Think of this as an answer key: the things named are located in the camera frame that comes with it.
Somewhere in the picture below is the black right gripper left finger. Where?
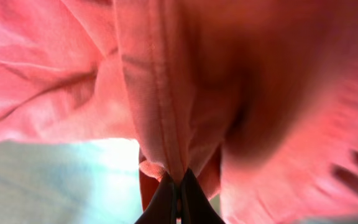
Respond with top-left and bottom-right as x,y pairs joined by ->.
135,172 -> 177,224

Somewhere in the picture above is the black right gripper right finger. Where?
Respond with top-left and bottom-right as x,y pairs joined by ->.
180,169 -> 225,224

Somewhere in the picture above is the red t-shirt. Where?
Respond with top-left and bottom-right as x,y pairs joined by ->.
0,0 -> 358,223

